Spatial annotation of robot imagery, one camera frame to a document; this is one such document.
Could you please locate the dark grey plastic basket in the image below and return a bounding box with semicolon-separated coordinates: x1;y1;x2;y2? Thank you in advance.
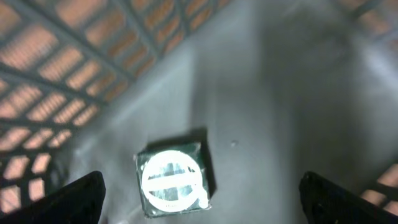
1;1;397;223

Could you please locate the dark box round white label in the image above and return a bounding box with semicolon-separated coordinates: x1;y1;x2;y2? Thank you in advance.
134;141;211;218

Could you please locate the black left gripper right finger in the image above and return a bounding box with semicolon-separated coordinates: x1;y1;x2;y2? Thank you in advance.
298;171;397;224

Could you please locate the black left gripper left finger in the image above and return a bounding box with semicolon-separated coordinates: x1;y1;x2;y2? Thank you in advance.
1;170;106;224

